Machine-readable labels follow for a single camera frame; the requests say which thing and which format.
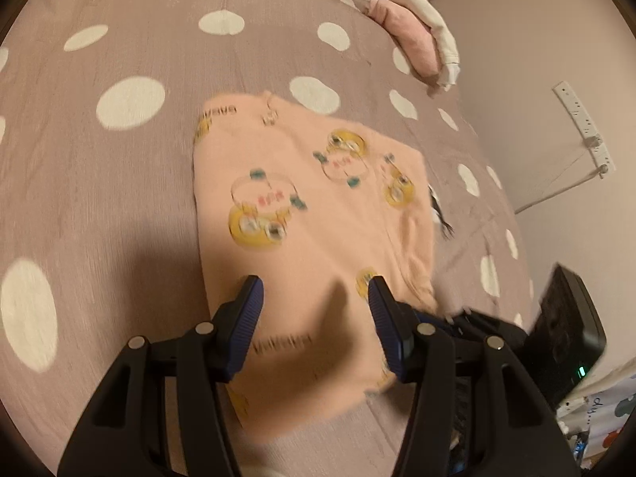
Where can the white printed fabric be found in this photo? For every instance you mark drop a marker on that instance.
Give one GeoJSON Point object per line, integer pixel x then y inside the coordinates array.
{"type": "Point", "coordinates": [601, 407]}

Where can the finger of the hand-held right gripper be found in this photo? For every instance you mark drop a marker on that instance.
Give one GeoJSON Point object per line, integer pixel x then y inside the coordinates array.
{"type": "Point", "coordinates": [477, 325]}
{"type": "Point", "coordinates": [439, 325]}

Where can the white cloth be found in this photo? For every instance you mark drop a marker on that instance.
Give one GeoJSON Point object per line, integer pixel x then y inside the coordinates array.
{"type": "Point", "coordinates": [437, 30]}

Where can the white power strip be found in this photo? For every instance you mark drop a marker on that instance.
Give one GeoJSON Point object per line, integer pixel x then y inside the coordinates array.
{"type": "Point", "coordinates": [581, 119]}

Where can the pink printed garment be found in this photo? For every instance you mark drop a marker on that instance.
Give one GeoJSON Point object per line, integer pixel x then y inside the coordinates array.
{"type": "Point", "coordinates": [308, 238]}

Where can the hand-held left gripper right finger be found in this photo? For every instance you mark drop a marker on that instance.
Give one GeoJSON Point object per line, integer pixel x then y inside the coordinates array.
{"type": "Point", "coordinates": [385, 328]}

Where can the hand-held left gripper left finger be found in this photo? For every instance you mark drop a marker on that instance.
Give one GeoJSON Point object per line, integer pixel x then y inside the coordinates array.
{"type": "Point", "coordinates": [246, 323]}

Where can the polka dot bed sheet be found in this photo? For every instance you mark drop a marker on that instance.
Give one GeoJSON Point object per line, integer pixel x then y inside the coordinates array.
{"type": "Point", "coordinates": [124, 184]}

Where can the pink folded cloth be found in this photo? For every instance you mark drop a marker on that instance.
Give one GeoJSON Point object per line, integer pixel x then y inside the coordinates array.
{"type": "Point", "coordinates": [412, 39]}

